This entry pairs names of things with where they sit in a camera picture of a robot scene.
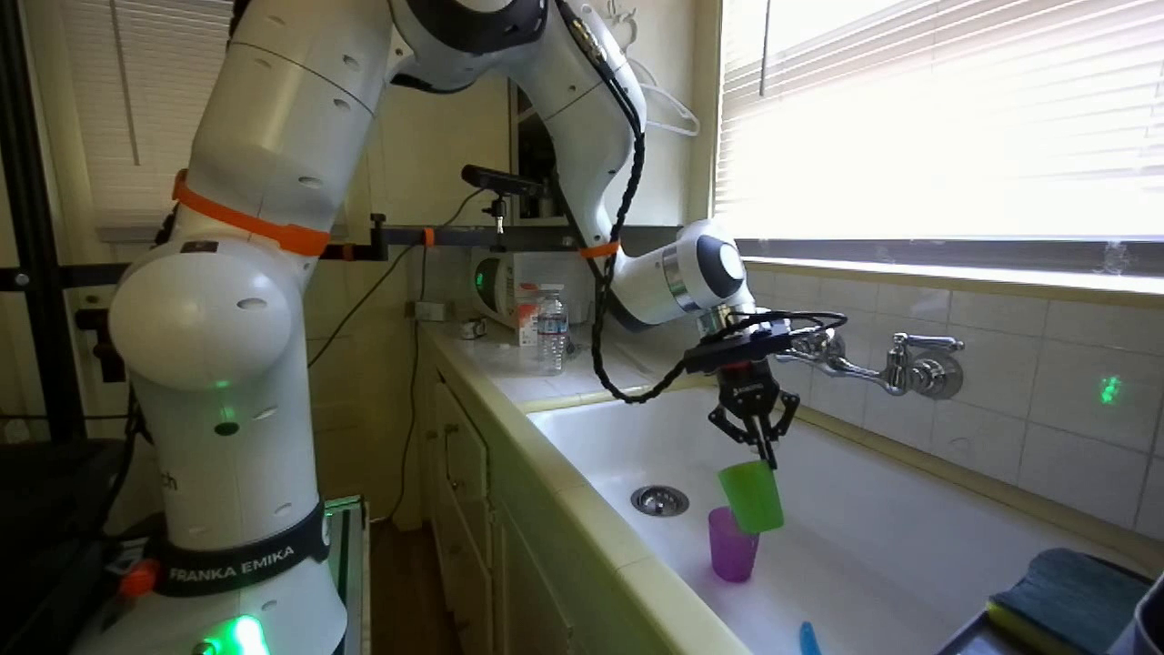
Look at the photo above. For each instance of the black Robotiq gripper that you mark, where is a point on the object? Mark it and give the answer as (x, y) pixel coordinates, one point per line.
(741, 364)

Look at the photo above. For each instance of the green plastic cup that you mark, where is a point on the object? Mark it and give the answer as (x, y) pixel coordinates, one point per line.
(753, 496)

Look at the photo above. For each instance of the purple plastic cup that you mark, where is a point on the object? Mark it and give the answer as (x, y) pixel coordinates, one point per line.
(731, 552)

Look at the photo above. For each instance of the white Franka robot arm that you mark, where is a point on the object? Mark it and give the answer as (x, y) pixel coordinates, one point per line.
(231, 364)

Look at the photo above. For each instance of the clear water bottle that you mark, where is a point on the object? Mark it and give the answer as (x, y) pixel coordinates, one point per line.
(549, 332)

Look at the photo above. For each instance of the metal sink drain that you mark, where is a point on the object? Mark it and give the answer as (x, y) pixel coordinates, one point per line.
(659, 500)

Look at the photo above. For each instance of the white sink basin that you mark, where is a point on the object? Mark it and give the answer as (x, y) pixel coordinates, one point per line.
(910, 547)

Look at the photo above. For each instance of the blue plastic spoon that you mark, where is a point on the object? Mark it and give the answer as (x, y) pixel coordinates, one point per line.
(808, 638)

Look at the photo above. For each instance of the yellow kitchen counter cabinet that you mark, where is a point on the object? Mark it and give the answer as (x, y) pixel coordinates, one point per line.
(510, 520)

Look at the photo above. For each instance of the horizontal metal rod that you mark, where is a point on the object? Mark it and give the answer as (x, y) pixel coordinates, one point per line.
(486, 238)

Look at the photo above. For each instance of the dark blue cloth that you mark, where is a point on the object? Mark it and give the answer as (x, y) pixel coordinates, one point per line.
(1066, 603)

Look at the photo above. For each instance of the white window blind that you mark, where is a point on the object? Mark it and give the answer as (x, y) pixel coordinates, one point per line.
(947, 121)
(167, 109)

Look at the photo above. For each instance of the chrome wall faucet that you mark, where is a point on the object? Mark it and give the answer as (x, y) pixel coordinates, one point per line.
(913, 364)

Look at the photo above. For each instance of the black camera on stand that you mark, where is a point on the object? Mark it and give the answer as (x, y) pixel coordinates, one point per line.
(496, 184)

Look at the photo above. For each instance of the black metal frame pole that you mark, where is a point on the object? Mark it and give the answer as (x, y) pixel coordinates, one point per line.
(29, 221)

